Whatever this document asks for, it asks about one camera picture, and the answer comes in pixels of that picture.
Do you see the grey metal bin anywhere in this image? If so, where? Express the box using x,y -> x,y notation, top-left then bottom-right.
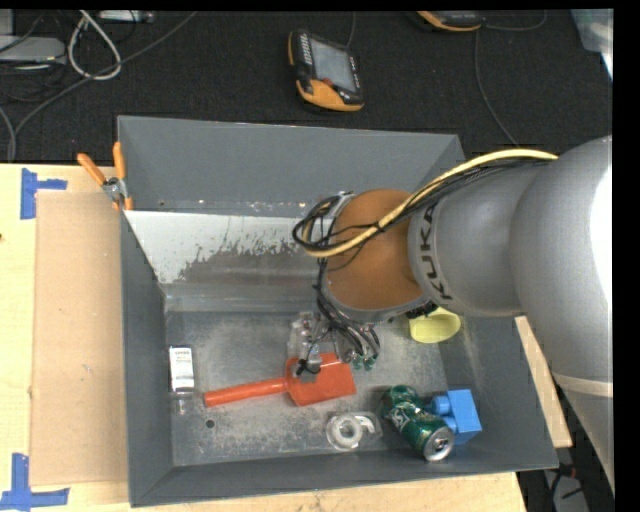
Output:
116,115 -> 560,508

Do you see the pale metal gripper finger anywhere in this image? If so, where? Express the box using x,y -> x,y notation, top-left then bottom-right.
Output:
299,352 -> 324,385

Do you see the orange plastic scoop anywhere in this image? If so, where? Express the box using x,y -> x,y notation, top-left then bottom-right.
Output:
203,352 -> 358,409

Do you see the brown cardboard board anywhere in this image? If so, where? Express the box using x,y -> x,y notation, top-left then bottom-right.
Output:
28,189 -> 132,488

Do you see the pale yellow cup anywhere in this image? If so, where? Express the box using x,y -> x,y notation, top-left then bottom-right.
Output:
408,305 -> 462,345

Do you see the crushed green drink can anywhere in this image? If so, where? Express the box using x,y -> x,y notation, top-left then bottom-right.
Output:
380,384 -> 457,463

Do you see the blue toy block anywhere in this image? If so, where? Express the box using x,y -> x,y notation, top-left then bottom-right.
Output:
430,388 -> 484,448

